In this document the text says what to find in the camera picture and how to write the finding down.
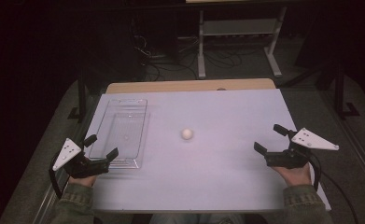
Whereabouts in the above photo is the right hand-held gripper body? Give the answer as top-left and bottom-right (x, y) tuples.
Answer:
(264, 127), (340, 170)

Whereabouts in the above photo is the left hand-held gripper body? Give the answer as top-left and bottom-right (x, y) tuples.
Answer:
(51, 137), (110, 179)

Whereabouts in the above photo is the clear plastic container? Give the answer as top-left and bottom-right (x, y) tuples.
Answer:
(88, 98), (151, 170)

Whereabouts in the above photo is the white egg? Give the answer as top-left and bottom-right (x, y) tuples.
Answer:
(180, 128), (194, 141)

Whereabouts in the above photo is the person's left hand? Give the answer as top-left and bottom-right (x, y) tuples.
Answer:
(67, 173), (98, 189)

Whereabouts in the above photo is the person's right hand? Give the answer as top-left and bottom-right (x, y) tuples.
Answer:
(271, 162), (313, 188)

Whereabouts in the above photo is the black metal stand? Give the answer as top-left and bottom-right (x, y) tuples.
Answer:
(66, 70), (89, 124)
(333, 62), (361, 119)

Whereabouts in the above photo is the white table cover sheet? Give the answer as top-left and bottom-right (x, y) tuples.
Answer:
(84, 88), (332, 214)

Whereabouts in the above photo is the wooden table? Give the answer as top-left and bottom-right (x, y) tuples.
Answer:
(105, 77), (277, 94)

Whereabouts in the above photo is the white metal stand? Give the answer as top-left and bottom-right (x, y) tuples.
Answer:
(197, 7), (288, 80)

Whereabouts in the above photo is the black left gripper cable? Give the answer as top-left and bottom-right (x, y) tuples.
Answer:
(48, 151), (64, 201)

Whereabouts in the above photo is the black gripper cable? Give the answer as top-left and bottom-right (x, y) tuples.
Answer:
(308, 153), (360, 224)
(48, 151), (64, 201)

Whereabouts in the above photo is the aluminium floor rail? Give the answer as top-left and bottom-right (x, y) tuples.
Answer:
(319, 90), (365, 195)
(32, 122), (94, 224)

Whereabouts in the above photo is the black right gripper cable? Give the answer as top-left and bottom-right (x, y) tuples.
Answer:
(308, 153), (360, 224)

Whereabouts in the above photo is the tangle of black floor cables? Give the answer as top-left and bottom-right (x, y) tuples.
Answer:
(131, 29), (244, 82)

